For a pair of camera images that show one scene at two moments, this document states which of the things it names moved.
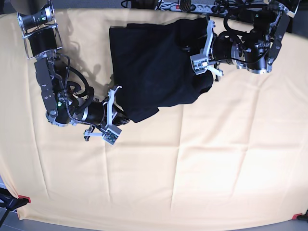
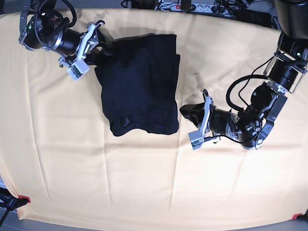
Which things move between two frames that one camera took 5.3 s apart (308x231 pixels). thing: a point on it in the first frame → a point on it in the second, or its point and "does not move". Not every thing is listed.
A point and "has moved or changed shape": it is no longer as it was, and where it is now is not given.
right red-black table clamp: x=301 y=216 does not move
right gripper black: x=226 y=45 → x=199 y=113
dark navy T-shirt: x=152 y=65 has moved or changed shape
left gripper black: x=94 y=113 → x=70 y=39
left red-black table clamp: x=11 y=203 does not move
